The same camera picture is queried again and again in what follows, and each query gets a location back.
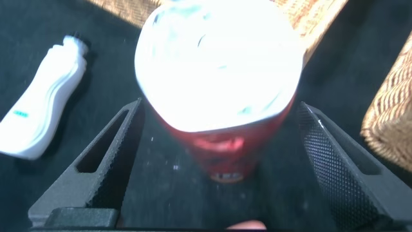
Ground red drink can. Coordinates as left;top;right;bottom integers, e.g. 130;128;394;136
134;0;305;184

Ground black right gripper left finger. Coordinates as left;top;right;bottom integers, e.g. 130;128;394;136
28;98;145;228

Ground pink squeeze bottle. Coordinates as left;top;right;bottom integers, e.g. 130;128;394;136
226;220;268;231

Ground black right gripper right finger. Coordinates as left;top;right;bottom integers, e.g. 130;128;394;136
297;101;412;231

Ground black tablecloth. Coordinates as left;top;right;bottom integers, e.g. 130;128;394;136
0;0;412;231

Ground white brush bottle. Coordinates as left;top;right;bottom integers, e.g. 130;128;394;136
0;32;89;161

